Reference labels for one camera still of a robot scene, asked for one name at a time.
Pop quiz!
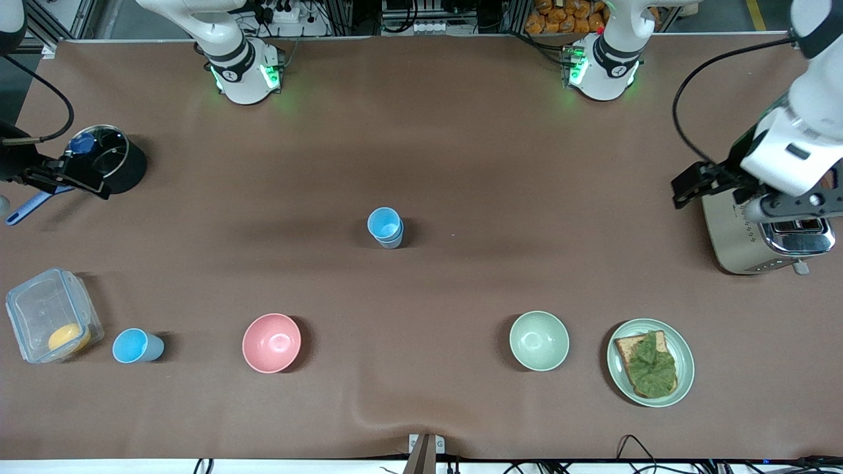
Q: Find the green lettuce leaf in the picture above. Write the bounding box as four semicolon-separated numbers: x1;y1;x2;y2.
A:
624;331;678;398

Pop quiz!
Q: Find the bag of orange buns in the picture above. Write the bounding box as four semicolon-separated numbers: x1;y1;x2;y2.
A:
525;0;613;36

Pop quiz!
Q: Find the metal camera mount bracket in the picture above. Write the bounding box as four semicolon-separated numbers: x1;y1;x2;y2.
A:
408;433;446;474

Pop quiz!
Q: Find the cream and chrome toaster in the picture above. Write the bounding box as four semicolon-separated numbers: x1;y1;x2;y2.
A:
701;188;836;276

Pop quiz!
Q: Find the clear plastic food container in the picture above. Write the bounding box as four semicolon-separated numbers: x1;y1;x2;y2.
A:
5;267;105;364

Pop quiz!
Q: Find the brown bread slice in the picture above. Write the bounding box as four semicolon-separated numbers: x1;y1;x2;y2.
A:
614;330;679;400

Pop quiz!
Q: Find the pink bowl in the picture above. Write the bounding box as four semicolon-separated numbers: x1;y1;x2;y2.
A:
242;313;302;374

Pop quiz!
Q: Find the thin black looped cable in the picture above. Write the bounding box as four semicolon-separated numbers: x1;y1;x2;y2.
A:
615;434;661;474

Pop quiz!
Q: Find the black saucepan with blue handle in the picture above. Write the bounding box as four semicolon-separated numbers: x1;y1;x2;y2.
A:
6;124;148;226

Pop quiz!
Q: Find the orange round food piece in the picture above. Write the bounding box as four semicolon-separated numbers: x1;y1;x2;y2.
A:
47;323;92;354

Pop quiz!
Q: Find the white power strip with plugs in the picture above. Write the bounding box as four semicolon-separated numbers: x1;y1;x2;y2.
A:
259;3;304;24

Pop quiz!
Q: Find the glass lid with blue knob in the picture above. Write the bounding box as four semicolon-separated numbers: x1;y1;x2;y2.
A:
66;128;128;180

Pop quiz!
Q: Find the brown table mat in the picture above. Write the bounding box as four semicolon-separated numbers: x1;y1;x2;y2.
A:
0;34;843;461

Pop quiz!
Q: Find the pale green bowl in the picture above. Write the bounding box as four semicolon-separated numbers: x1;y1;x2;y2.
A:
509;311;570;372

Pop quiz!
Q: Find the pale green plate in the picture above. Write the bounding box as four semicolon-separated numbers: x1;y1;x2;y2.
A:
607;319;695;408

